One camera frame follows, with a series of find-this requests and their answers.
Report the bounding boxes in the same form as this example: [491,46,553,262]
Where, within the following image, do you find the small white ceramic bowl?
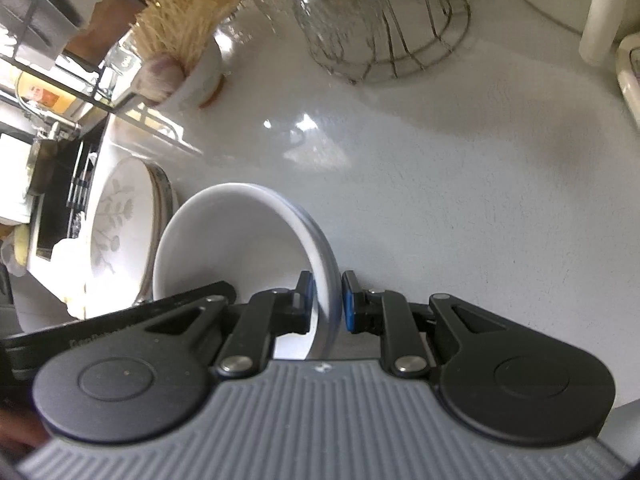
[159,34,224,112]

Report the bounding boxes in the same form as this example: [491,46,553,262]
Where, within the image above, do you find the clear drinking glass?
[101,41,144,99]

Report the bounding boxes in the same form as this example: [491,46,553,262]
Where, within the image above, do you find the black dish rack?
[0,0,207,157]

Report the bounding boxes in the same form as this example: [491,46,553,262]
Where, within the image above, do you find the black sink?
[29,134,109,264]

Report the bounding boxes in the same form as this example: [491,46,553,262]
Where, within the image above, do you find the cluster of clear glass cups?
[251,0,482,69]

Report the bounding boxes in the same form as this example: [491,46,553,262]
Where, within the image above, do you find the person's left hand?
[0,406,48,458]

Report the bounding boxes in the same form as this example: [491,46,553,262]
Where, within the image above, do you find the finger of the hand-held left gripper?
[132,281,237,330]

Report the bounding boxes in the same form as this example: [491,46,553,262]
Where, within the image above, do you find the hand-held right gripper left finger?
[142,270,317,378]

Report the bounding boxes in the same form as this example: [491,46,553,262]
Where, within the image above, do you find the garlic bulbs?
[136,54,184,107]

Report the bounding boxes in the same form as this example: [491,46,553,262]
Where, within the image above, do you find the white leaf-pattern plate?
[135,161,170,307]
[84,156,157,319]

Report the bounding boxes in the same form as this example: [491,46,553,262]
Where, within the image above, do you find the roll-up sink rack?
[66,144,102,242]

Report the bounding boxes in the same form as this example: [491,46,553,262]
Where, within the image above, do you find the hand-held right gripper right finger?
[341,269,508,379]

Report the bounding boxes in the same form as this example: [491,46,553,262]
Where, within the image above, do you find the dark wooden cutting board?
[64,0,174,64]

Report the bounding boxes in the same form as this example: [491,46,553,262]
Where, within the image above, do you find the wire cup rack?
[304,0,472,86]

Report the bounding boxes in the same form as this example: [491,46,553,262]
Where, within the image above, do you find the white drip tray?
[106,101,207,159]

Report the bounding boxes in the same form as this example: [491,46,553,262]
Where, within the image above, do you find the translucent white plastic bowl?
[152,182,346,362]

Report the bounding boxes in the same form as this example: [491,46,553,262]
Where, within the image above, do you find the beige straw bundle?
[131,0,242,69]

